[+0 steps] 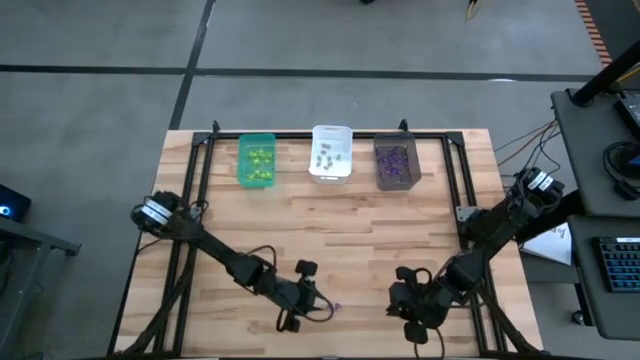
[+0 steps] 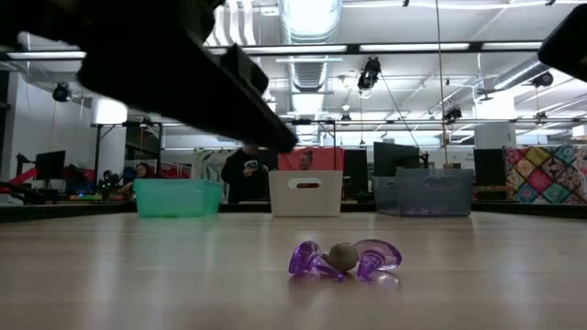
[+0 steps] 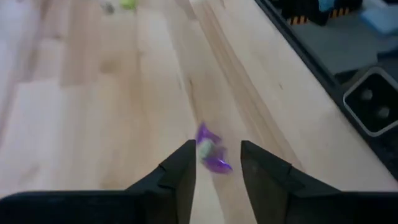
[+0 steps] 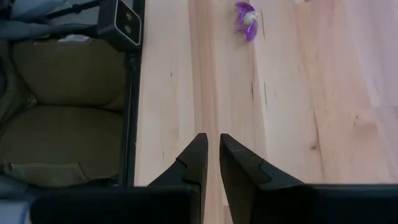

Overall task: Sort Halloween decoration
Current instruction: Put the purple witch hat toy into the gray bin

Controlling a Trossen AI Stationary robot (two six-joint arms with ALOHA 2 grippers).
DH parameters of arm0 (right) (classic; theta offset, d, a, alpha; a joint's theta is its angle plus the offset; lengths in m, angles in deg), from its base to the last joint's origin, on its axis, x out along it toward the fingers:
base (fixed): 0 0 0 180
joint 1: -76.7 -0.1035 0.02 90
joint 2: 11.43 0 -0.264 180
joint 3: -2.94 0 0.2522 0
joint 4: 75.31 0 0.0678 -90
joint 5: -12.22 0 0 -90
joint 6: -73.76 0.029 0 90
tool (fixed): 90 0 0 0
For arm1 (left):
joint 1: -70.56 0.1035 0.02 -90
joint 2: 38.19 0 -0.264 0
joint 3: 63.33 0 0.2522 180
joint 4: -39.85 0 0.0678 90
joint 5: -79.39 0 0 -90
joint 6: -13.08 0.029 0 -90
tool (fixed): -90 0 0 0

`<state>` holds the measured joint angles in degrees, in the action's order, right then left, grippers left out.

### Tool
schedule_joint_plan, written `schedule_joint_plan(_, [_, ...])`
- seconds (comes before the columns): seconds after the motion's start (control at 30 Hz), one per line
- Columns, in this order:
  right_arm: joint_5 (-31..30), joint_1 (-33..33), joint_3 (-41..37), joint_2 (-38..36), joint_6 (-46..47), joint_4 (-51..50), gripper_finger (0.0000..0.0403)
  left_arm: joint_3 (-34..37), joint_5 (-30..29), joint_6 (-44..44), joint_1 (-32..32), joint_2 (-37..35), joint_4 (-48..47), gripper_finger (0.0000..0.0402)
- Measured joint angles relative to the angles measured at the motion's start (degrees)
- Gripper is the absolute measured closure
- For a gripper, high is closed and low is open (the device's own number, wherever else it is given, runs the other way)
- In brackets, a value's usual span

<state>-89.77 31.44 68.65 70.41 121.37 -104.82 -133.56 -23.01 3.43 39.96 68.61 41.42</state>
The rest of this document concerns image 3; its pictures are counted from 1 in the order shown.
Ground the black yellow striped block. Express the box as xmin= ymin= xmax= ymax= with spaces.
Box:
xmin=281 ymin=0 xmax=363 ymax=26

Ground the olive round ball toy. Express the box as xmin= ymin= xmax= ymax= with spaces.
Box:
xmin=198 ymin=140 xmax=215 ymax=161

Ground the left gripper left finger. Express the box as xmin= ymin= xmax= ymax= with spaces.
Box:
xmin=0 ymin=139 xmax=197 ymax=224

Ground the light blue flat object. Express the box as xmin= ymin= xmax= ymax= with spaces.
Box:
xmin=360 ymin=6 xmax=398 ymax=35

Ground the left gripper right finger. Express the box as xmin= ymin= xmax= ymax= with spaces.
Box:
xmin=240 ymin=140 xmax=398 ymax=224

